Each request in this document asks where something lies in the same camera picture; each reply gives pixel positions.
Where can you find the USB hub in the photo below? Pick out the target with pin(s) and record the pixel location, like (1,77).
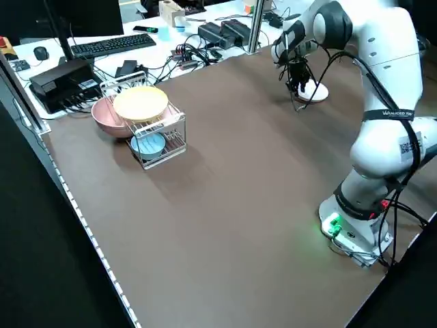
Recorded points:
(184,56)

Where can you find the black power adapter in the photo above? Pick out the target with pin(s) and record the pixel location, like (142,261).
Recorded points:
(276,20)
(126,66)

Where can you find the black phone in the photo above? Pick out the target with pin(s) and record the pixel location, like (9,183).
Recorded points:
(145,29)

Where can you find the aluminium frame rail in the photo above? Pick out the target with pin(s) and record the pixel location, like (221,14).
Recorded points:
(20,99)

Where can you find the blue bowl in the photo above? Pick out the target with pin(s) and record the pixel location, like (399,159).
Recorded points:
(150,147)

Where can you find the large pink bowl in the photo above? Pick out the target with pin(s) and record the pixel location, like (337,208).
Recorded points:
(106,119)

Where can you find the blue cup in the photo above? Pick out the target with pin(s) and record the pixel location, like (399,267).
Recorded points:
(164,32)

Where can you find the aluminium post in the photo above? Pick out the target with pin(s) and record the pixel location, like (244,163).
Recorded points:
(255,24)

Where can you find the red button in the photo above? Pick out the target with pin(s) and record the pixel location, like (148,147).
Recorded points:
(4,41)

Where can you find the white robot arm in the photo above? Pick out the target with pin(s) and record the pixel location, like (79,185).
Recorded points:
(385,51)

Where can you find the dark power brick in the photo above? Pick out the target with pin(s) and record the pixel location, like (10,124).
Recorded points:
(235,29)
(211,32)

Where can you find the black electronics box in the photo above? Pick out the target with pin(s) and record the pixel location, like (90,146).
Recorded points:
(61,78)

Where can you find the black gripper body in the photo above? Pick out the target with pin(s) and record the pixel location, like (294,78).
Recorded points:
(298,68)

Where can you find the pink plate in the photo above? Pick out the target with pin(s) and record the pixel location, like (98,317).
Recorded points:
(319,94)

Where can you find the black mouse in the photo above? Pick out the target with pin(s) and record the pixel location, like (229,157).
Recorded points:
(40,52)

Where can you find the wooden box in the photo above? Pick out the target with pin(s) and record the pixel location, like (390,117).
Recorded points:
(170,12)

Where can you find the colourful cube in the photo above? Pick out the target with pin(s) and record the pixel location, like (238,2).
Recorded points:
(248,7)

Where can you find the black monitor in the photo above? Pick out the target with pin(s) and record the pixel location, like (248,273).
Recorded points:
(85,17)

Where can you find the yellow plate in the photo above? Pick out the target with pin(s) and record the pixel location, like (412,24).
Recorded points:
(140,102)

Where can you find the small black device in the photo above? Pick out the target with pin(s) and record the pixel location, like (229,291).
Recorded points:
(20,65)

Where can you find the black keyboard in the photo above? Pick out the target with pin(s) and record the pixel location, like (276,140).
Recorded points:
(112,43)

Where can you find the small pink bowl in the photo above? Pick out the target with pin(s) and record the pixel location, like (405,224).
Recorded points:
(170,114)

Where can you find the small white cup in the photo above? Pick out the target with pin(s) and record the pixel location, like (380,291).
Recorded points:
(180,24)

